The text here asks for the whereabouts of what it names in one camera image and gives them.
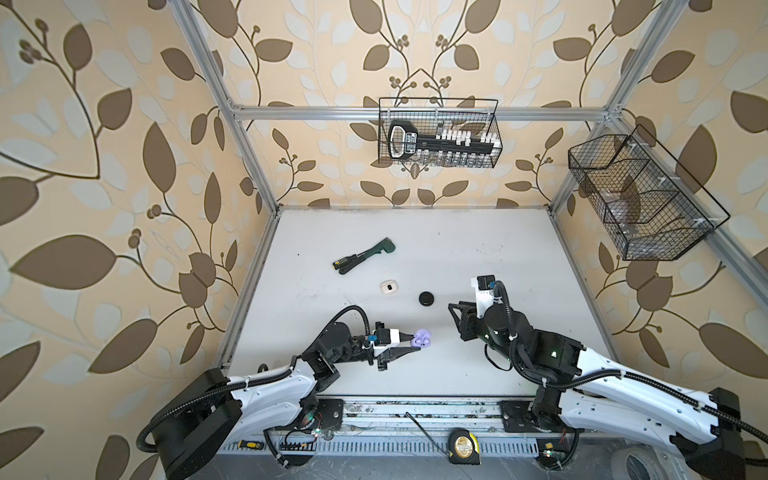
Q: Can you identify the purple earbud charging case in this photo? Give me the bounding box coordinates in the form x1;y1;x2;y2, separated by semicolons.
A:
411;329;432;348

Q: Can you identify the black round charging case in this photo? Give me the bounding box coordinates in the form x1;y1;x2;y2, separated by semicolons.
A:
418;291;435;307

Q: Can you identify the cream earbud charging case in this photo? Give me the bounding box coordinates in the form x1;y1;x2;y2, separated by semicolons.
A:
380;280;399;295

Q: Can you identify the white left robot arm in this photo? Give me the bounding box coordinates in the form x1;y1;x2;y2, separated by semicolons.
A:
136;305;432;479

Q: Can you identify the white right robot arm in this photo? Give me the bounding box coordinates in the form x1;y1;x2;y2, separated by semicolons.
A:
448;275;767;479

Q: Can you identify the green black rivet tool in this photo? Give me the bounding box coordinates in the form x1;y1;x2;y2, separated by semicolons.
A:
336;238;396;275

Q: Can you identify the yellow black tape measure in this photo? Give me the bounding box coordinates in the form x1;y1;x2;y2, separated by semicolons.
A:
448;428;481;465

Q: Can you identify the black socket set holder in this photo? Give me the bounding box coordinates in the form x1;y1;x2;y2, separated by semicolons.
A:
384;120;503;161

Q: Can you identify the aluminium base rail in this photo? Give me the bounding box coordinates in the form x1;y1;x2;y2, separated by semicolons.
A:
216;397;635;469

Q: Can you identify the small yellow handled screwdriver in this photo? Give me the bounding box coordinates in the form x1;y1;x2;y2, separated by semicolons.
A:
238;440;264;451

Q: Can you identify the black wire basket with tools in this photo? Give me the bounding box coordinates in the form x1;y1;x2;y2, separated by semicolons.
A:
377;96;503;169

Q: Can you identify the aluminium frame post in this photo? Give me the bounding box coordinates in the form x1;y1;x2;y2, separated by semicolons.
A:
169;0;279;217

